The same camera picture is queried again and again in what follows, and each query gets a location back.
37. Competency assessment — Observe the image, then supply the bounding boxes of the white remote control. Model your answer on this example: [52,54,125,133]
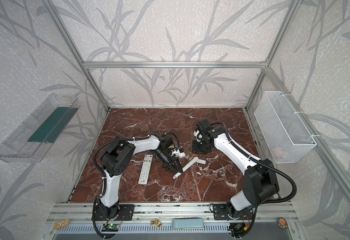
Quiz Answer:
[173,157,199,179]
[138,155,153,185]

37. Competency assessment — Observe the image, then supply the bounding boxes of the white battery cover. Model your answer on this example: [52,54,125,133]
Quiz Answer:
[196,159,206,165]

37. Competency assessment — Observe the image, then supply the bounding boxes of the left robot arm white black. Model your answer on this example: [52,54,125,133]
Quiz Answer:
[93,135,183,209]

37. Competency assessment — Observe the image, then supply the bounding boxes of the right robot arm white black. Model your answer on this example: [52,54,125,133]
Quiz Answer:
[193,120,279,216]

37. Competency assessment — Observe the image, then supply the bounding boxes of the pink object in basket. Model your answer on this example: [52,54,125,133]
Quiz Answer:
[272,147,286,159]

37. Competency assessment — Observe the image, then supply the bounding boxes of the left green led controller board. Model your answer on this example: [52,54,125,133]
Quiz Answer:
[101,223,121,232]

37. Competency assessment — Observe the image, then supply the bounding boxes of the round orange black badge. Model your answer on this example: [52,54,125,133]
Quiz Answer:
[277,217,288,230]

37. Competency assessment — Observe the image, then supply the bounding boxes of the tan circuit board piece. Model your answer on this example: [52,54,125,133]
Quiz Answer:
[53,219,70,230]

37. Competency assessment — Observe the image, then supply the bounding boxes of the left black corrugated cable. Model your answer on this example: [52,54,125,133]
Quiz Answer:
[92,132,180,196]

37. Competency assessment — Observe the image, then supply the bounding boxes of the black corrugated cable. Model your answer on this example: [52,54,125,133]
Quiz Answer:
[92,132,180,196]
[210,121,297,204]

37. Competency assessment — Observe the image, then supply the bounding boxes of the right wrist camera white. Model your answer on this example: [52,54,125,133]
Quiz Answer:
[194,130,200,142]

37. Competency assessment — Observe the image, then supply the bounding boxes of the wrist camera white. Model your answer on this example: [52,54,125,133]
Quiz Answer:
[171,148,186,159]
[194,130,200,142]

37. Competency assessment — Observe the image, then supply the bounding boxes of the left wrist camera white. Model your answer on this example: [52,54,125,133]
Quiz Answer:
[171,148,186,159]

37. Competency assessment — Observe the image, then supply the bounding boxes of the right black corrugated cable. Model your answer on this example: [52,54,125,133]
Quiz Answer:
[210,121,297,204]

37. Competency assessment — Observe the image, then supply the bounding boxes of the grey rectangular box on rail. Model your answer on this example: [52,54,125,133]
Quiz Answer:
[172,218,204,230]

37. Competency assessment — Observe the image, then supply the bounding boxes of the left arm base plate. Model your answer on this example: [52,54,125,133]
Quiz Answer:
[92,204,135,222]

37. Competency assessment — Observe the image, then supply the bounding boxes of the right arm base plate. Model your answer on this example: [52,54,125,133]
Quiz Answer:
[209,204,254,221]

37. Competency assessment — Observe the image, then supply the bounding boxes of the white wire mesh basket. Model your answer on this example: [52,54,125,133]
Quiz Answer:
[255,91,317,164]

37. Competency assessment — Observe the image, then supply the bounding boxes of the right controller board wires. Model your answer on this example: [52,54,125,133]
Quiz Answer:
[227,220,252,238]

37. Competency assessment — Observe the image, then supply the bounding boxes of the clear plastic wall shelf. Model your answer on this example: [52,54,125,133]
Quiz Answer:
[0,94,81,163]

